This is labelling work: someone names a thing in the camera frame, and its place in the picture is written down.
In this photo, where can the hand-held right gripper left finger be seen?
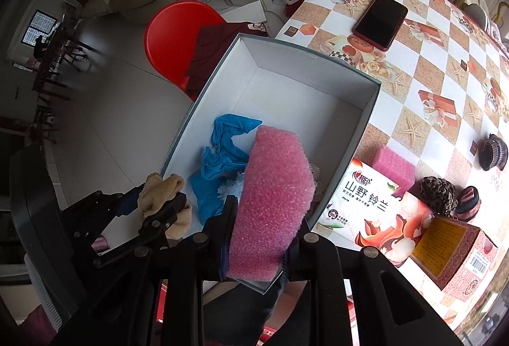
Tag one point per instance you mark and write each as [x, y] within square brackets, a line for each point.
[228, 242]

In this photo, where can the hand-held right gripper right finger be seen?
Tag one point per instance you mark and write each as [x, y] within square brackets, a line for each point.
[310, 250]

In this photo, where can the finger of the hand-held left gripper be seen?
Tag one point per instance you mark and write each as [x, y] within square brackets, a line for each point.
[127, 203]
[167, 217]

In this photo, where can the beige cloth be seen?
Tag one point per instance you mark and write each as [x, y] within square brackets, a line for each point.
[163, 187]

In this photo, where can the fluffy light blue scrunchie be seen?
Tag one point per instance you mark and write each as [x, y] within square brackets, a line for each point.
[232, 187]

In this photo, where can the plain pink sponge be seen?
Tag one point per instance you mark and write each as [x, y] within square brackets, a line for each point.
[270, 203]

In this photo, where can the blue cloth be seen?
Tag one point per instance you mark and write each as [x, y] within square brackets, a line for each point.
[216, 167]

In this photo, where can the white polka dot scrunchie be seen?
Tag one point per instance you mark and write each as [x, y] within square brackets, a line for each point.
[316, 179]

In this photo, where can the grey cardboard box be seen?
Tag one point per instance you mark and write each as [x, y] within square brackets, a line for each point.
[302, 107]

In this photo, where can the person's left forearm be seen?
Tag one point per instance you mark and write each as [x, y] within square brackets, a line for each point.
[35, 326]

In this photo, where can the floral tissue pack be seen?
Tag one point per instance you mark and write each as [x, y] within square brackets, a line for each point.
[370, 211]

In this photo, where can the person's black pants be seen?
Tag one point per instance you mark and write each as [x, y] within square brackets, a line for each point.
[238, 314]

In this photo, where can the dark grey office chair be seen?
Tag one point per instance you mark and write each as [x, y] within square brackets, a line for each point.
[35, 211]

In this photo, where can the pink sponge with holes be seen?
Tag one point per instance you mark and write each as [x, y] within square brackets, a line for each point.
[393, 167]

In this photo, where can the leopard print scrunchie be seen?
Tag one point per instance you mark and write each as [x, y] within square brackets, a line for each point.
[437, 195]

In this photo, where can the pink and yellow carton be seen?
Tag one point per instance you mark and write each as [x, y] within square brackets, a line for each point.
[449, 250]

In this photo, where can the dark dining table set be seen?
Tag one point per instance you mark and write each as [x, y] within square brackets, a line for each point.
[51, 63]

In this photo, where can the dark pink scrunchie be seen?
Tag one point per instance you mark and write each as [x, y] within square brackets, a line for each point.
[469, 207]

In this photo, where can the dark red cloth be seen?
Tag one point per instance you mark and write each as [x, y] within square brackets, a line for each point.
[214, 52]

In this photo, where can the red plastic stool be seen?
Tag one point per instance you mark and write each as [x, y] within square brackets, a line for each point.
[171, 36]

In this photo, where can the dark grid window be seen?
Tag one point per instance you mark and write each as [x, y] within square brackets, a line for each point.
[37, 28]

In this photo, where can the checkered printed tablecloth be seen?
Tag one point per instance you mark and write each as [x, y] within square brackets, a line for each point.
[437, 63]

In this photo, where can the black smartphone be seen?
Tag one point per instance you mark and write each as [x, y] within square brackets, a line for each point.
[379, 22]

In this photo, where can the yellow hanger hook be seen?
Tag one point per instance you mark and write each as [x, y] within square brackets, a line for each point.
[502, 8]

